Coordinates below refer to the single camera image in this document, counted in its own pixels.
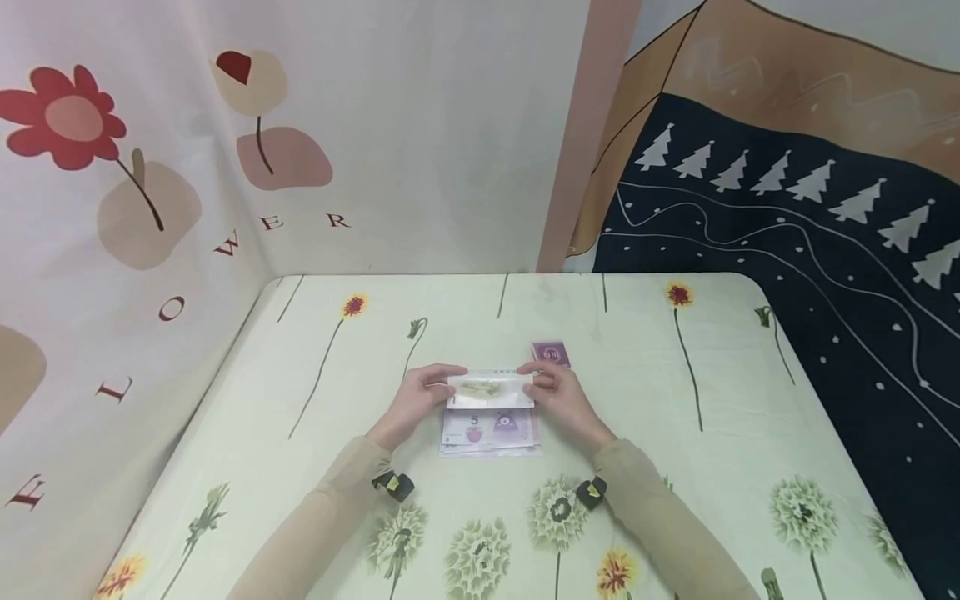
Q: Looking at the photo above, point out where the person's right hand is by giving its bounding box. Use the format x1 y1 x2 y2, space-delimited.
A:
517 360 618 456

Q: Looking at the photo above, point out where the person's left hand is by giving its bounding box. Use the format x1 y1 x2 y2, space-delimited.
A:
366 362 471 453

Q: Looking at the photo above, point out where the stack of purple banknotes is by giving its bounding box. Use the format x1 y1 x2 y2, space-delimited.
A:
437 406 543 458

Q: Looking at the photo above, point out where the person's left forearm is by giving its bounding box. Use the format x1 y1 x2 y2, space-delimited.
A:
225 435 397 600

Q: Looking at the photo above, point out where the person's right forearm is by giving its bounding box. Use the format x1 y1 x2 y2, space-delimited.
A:
594 437 763 600

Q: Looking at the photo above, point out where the pale green banknote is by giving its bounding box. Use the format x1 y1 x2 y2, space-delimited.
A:
447 368 537 410

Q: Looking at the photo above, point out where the black wrist band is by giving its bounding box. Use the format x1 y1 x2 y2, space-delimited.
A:
372 470 416 504
575 475 609 512

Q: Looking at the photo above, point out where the purple paper bill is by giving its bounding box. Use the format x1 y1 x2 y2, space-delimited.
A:
530 339 573 370

